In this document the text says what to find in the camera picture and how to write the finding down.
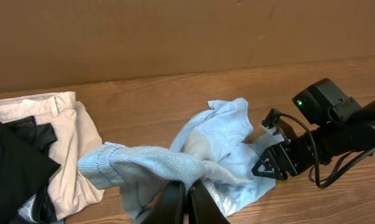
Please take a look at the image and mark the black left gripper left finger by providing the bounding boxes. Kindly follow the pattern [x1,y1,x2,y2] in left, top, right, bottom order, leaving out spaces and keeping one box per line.
[141,181,185,224]

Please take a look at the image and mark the light blue t-shirt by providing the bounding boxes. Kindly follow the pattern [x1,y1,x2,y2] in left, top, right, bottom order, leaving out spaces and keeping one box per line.
[78,98,283,223]

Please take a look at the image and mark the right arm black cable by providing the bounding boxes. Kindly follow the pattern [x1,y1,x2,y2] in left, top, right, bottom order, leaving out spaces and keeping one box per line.
[277,112,375,190]

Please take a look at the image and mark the beige folded trousers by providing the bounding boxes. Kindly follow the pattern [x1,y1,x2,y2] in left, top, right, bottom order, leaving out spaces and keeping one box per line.
[0,91,104,220]

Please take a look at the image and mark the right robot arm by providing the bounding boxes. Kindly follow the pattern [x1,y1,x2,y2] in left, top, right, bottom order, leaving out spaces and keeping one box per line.
[251,78,375,189]

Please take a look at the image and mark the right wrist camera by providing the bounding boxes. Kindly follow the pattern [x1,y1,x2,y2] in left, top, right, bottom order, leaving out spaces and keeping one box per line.
[261,108,297,140]

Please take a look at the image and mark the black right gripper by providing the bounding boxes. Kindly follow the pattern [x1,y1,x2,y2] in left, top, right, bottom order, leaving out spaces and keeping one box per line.
[251,136,315,180]

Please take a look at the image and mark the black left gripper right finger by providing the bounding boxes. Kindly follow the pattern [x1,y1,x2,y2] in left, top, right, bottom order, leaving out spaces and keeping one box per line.
[187,180,229,224]

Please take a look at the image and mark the black folded garment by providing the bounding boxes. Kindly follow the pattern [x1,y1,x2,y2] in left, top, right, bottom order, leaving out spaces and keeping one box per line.
[0,116,60,223]

